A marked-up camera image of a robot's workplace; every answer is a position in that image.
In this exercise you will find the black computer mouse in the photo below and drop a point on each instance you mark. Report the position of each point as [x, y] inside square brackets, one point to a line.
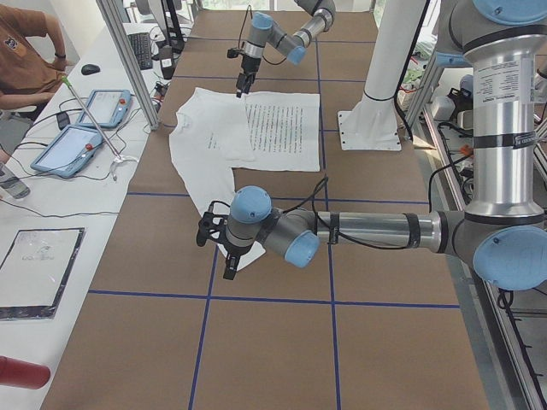
[90, 69]

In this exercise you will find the aluminium frame post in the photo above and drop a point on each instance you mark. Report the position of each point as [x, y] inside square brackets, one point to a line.
[113, 22]

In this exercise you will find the black keyboard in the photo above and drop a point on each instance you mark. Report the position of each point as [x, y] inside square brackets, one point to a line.
[140, 43]

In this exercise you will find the blue teach pendant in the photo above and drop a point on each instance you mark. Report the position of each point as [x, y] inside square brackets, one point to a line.
[69, 152]
[109, 107]

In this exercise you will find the black framed clear sheet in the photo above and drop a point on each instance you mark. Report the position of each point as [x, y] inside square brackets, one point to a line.
[35, 272]

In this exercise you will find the upper blue teach pendant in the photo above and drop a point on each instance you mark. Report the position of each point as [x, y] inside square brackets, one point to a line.
[109, 107]

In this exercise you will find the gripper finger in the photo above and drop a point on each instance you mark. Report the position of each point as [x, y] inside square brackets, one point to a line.
[240, 89]
[247, 86]
[228, 271]
[234, 267]

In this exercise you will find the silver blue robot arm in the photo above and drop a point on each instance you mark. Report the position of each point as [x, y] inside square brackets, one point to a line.
[265, 30]
[359, 181]

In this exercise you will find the lower blue teach pendant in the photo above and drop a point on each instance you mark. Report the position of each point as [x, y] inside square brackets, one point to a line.
[69, 152]

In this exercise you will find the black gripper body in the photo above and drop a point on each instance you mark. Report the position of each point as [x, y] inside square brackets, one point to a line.
[248, 65]
[235, 251]

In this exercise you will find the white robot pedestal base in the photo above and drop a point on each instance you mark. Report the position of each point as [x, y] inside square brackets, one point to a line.
[372, 123]

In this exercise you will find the red bottle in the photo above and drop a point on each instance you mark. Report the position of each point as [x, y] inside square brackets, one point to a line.
[23, 374]

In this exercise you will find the white printed t-shirt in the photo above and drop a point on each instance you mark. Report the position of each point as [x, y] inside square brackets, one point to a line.
[264, 131]

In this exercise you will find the thin metal rod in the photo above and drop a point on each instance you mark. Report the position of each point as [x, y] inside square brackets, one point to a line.
[119, 158]

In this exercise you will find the person in brown shirt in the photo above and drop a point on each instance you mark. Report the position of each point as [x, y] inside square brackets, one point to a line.
[27, 79]

